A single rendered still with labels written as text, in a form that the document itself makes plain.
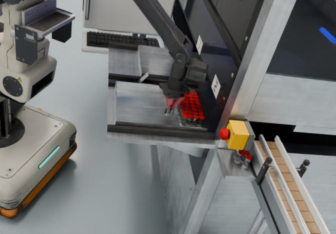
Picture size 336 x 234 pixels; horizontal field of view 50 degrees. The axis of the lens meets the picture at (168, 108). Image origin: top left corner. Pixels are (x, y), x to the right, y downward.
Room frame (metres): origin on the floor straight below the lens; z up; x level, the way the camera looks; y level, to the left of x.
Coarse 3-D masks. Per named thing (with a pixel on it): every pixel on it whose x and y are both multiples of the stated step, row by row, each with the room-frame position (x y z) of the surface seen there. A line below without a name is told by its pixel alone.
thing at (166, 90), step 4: (172, 76) 1.11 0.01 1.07; (168, 80) 1.13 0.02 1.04; (172, 80) 1.11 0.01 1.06; (176, 80) 1.11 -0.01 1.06; (180, 80) 1.11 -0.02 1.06; (160, 84) 1.13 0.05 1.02; (164, 84) 1.13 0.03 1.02; (168, 84) 1.12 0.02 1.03; (172, 84) 1.11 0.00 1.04; (176, 84) 1.11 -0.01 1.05; (180, 84) 1.11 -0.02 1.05; (184, 84) 1.17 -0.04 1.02; (164, 88) 1.11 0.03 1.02; (168, 88) 1.11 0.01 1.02; (172, 88) 1.11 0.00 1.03; (176, 88) 1.11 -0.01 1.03; (180, 88) 1.12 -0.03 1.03; (184, 88) 1.14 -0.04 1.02; (188, 88) 1.14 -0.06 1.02; (164, 92) 1.09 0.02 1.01; (168, 92) 1.09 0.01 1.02; (172, 92) 1.10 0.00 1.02; (176, 92) 1.10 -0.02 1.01; (180, 92) 1.11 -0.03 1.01; (184, 92) 1.12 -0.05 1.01; (188, 92) 1.13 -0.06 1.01
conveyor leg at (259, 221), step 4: (260, 208) 0.87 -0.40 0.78; (260, 212) 0.86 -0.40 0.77; (256, 216) 0.87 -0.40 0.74; (260, 216) 0.86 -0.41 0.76; (256, 220) 0.86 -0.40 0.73; (260, 220) 0.85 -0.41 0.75; (264, 220) 0.85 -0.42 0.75; (252, 224) 0.87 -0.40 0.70; (256, 224) 0.86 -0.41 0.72; (260, 224) 0.85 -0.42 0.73; (264, 224) 0.85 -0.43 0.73; (252, 228) 0.86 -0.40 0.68; (256, 228) 0.85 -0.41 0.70; (260, 228) 0.85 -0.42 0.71; (264, 228) 0.86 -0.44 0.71; (248, 232) 0.87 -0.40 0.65; (252, 232) 0.86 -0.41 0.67; (256, 232) 0.85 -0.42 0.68; (260, 232) 0.85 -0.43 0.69
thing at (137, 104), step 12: (120, 84) 1.24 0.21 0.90; (132, 84) 1.25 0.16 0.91; (144, 84) 1.26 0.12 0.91; (120, 96) 1.18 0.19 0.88; (132, 96) 1.20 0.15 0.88; (144, 96) 1.22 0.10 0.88; (156, 96) 1.24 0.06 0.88; (120, 108) 1.10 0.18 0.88; (132, 108) 1.12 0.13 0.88; (144, 108) 1.14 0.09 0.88; (156, 108) 1.16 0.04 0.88; (120, 120) 0.99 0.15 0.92; (132, 120) 1.05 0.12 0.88; (144, 120) 1.07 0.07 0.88; (156, 120) 1.08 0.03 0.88; (168, 120) 1.10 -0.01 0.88
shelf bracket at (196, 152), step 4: (176, 148) 1.09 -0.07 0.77; (180, 148) 1.09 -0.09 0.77; (184, 148) 1.09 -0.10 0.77; (188, 148) 1.10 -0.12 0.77; (192, 148) 1.10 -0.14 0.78; (196, 148) 1.11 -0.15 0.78; (200, 148) 1.11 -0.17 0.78; (188, 152) 1.10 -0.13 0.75; (192, 152) 1.10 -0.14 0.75; (196, 152) 1.11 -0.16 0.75; (200, 152) 1.11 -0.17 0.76; (196, 156) 1.11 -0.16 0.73; (200, 156) 1.11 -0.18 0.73
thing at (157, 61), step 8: (144, 48) 1.60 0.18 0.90; (152, 48) 1.61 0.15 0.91; (160, 48) 1.62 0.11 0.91; (144, 56) 1.55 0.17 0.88; (152, 56) 1.57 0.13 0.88; (160, 56) 1.59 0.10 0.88; (168, 56) 1.61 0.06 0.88; (192, 56) 1.66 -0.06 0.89; (144, 64) 1.48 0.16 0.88; (152, 64) 1.49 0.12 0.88; (160, 64) 1.51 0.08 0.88; (168, 64) 1.53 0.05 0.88; (144, 72) 1.41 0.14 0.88; (152, 72) 1.42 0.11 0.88; (160, 72) 1.44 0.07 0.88; (168, 72) 1.46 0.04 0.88; (184, 80) 1.39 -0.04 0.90; (192, 80) 1.40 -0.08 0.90; (208, 80) 1.42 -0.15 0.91
